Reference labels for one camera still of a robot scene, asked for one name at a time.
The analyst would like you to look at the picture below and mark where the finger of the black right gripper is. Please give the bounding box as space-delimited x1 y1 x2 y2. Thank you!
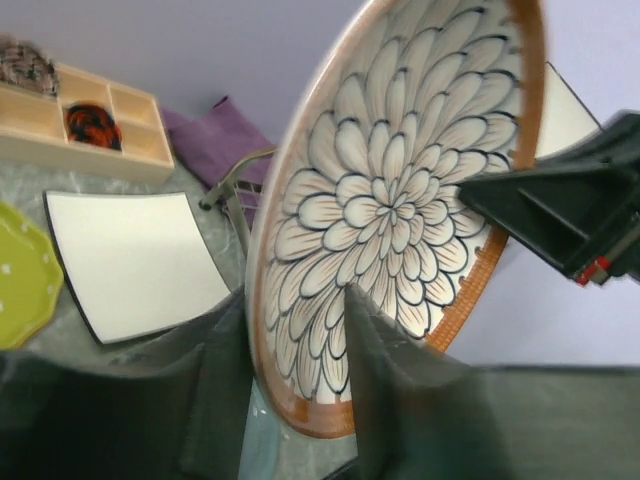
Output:
457 111 639 285

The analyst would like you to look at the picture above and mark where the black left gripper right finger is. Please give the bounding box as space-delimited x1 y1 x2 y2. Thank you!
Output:
343 285 639 480

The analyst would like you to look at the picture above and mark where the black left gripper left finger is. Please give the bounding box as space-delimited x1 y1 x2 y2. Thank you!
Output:
1 291 250 479

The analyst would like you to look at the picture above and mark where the teal round plate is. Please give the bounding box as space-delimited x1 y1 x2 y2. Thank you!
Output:
238 382 281 480

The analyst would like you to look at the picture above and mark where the white square plate black rim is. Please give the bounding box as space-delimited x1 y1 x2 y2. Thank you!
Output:
43 190 230 344

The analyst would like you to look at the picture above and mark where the green scalloped plate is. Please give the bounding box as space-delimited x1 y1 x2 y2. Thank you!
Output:
0 202 64 350

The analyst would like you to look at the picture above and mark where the brown rimmed plate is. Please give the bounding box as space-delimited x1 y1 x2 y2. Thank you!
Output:
245 1 546 439

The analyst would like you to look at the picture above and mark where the steel dish rack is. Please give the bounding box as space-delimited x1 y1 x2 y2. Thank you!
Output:
198 147 277 257

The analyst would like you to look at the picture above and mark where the purple cloth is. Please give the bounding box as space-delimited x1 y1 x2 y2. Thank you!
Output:
161 96 273 189

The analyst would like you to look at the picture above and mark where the orange black rolled fabric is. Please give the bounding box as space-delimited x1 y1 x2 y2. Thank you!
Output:
64 103 122 151

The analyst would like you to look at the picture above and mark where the wooden compartment tray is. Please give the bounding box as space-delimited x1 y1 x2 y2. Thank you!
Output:
1 64 175 185

